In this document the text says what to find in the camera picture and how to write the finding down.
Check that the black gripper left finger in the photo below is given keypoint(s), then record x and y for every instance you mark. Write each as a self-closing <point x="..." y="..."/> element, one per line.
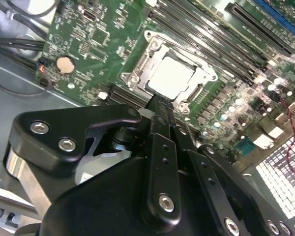
<point x="51" y="137"/>

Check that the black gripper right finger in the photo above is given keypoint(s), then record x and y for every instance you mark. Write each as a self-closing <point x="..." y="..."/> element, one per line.
<point x="206" y="172"/>

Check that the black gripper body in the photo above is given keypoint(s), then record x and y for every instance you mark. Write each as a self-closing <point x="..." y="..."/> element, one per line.
<point x="100" y="209"/>

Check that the silver CPU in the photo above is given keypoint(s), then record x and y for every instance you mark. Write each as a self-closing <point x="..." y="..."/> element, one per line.
<point x="172" y="78"/>

